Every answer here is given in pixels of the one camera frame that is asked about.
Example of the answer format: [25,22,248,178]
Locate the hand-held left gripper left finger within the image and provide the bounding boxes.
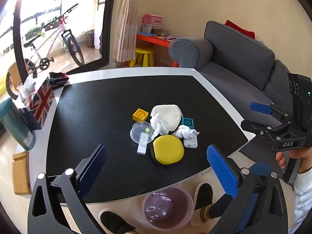
[27,144,109,234]

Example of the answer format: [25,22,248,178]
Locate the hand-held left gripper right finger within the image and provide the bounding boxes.
[207,144,296,234]

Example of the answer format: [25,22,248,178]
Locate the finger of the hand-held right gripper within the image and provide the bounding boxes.
[240,119,294,142]
[250,102,292,121]

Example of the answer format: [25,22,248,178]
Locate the clear round plastic container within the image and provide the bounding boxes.
[130,121,154,144]

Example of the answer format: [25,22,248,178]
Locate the purple plastic waste bin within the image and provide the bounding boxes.
[142,186,195,230]

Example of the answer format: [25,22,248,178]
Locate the white fabric pouch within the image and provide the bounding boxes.
[150,104,183,136]

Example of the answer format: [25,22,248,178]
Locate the person's right forearm white sleeve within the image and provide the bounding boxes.
[293,168,312,231]

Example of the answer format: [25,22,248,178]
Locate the person's right hand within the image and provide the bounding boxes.
[276,147,312,174]

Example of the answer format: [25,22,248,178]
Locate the person's right black shoe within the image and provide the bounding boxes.
[190,182,214,226]

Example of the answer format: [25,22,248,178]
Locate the person's black shoe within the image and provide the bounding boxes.
[99,208,137,234]
[190,182,214,226]

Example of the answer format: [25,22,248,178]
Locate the white flat packet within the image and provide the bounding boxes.
[183,136,198,149]

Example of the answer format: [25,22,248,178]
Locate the white plastic test cassette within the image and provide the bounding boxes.
[137,134,150,155]

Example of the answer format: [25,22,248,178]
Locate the person's left black shoe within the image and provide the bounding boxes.
[99,208,137,234]

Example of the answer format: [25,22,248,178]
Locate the grey fabric sofa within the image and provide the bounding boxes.
[169,21,300,125]

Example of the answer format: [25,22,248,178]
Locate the teal toy brick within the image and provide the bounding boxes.
[182,117,195,129]

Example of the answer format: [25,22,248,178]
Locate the yellow round zip pouch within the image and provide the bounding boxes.
[149,135,185,167]

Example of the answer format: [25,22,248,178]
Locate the yellow toy brick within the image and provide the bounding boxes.
[132,108,149,122]

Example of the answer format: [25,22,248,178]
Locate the wooden box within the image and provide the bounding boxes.
[12,151,32,195]

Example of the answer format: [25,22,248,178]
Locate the red cushion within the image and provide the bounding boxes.
[225,20,255,39]

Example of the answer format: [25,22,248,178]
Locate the flag print tissue box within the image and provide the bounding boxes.
[18,76,54,130]

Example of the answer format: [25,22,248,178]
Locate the teal insulated bottle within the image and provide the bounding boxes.
[0,97,36,151]

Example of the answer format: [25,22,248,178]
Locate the black and red gloves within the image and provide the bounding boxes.
[49,72,70,89]

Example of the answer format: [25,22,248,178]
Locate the white tissue sheet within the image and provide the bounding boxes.
[18,74,37,100]

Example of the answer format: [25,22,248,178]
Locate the red low table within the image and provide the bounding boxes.
[136,32,179,68]

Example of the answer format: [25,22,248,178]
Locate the white bicycle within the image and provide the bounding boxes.
[5,4,85,98]

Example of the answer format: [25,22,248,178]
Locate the yellow plastic stool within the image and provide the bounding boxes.
[129,47,155,67]

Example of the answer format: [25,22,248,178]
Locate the dark balcony basket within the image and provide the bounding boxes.
[82,30,95,49]

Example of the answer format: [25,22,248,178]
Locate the grey storage box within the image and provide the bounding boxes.
[142,24,161,34]

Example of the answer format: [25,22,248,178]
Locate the pink storage box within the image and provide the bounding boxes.
[143,14,163,25]

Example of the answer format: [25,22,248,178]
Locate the pink patterned curtain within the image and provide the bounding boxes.
[113,0,139,62]

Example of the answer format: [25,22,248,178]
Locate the balcony planter with plants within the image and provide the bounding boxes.
[24,17,60,41]

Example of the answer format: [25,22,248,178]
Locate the black sliding door frame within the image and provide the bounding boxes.
[65,0,119,76]

